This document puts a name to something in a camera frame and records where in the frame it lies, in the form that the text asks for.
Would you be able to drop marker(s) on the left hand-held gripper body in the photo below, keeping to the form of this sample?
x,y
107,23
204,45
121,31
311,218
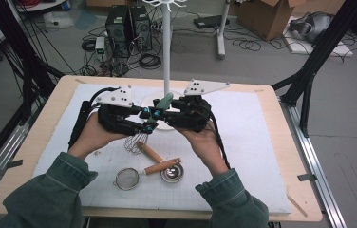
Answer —
x,y
116,118

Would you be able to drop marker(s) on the grey padded headset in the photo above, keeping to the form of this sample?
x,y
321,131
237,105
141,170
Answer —
x,y
312,25

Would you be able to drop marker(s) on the white rack stand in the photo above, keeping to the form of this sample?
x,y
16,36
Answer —
x,y
166,47

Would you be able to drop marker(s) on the person's right hand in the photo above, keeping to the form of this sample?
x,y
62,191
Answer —
x,y
202,145

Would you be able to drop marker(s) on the white round table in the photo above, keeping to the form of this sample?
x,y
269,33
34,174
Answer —
x,y
45,5

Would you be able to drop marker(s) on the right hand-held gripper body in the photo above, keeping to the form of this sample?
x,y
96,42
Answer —
x,y
189,115

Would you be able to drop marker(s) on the clear plastic bag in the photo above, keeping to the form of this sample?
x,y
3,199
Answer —
x,y
58,19

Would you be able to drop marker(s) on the black flat device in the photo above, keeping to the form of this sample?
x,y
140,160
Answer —
x,y
208,21

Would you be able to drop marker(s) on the small white power box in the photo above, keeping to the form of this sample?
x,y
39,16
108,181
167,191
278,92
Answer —
x,y
100,46

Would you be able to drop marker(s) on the person's left hand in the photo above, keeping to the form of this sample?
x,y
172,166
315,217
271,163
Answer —
x,y
94,136

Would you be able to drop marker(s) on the thin wooden stick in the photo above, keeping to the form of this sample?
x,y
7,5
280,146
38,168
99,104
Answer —
x,y
296,205

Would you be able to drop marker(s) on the white floor stand post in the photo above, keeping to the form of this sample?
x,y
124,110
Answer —
x,y
222,31

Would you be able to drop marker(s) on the black metal frame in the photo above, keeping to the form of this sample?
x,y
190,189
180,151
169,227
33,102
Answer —
x,y
325,41
18,41

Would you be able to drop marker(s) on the black computer tower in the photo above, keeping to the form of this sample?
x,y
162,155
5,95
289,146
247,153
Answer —
x,y
141,28
117,31

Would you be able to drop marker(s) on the grey tape strip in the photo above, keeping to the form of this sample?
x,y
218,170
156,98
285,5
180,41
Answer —
x,y
10,165
306,177

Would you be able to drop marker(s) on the white floor board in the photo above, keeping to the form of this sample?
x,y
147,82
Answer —
x,y
341,50

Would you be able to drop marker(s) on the large cardboard box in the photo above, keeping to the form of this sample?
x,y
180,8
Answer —
x,y
262,19

